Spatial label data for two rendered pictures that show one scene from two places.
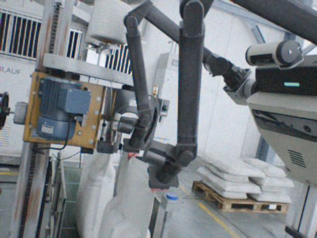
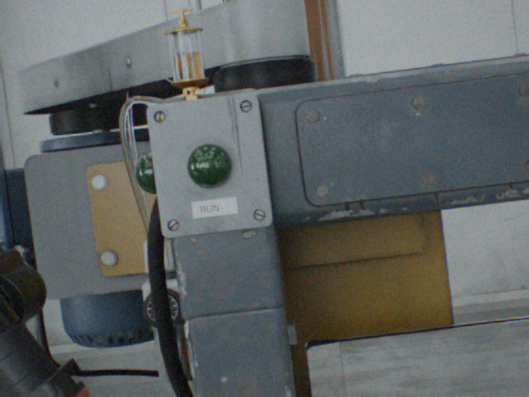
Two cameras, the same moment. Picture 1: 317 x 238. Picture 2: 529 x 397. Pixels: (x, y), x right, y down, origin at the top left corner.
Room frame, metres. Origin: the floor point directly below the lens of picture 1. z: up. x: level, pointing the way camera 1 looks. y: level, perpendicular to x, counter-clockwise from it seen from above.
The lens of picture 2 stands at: (1.80, -0.64, 1.29)
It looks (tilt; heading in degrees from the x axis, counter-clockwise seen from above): 3 degrees down; 113
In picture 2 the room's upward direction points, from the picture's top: 7 degrees counter-clockwise
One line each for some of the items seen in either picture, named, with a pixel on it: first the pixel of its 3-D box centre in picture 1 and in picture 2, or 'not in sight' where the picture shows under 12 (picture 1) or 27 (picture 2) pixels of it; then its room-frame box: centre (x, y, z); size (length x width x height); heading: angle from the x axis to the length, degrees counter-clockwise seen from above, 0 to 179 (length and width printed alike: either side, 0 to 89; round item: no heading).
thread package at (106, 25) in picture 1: (111, 22); not in sight; (1.22, 0.28, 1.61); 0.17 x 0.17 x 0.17
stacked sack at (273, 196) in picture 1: (265, 194); not in sight; (4.19, -1.83, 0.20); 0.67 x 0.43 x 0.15; 111
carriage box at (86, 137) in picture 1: (64, 109); (316, 234); (1.40, 0.47, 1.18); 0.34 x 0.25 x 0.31; 111
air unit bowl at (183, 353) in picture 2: (113, 136); (172, 356); (1.34, 0.19, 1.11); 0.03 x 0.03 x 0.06
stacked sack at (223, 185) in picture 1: (234, 184); not in sight; (3.95, -1.27, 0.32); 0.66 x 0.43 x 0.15; 113
